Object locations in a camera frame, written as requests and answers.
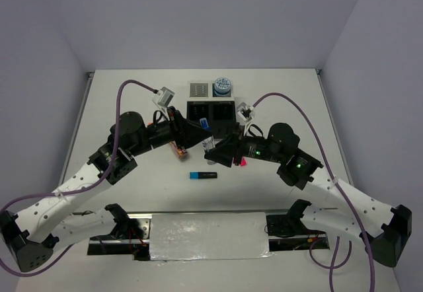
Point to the pink capped tube of clips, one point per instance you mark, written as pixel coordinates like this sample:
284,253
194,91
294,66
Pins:
181,154

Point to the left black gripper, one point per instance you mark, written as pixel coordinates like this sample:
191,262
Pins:
184,133

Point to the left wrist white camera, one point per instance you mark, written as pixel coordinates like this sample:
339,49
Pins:
163,98

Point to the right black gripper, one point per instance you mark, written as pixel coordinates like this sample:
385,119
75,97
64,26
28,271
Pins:
232,146

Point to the black two-slot organizer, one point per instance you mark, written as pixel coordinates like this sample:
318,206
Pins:
220,115

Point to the wrist white camera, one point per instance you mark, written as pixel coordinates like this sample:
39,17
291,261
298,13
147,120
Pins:
245,112
163,98

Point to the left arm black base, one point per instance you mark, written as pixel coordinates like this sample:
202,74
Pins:
134,243

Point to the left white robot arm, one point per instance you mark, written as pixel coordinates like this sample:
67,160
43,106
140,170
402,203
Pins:
34,234

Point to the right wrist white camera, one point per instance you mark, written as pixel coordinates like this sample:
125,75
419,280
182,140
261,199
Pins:
245,112

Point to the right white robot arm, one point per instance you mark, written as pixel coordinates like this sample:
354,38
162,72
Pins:
337,206

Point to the white two-slot organizer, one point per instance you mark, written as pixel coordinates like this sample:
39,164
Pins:
202,91

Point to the blue capped black highlighter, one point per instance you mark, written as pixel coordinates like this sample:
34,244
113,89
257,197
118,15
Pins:
202,175

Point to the silver tape sheet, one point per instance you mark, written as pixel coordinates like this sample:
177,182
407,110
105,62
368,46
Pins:
208,236

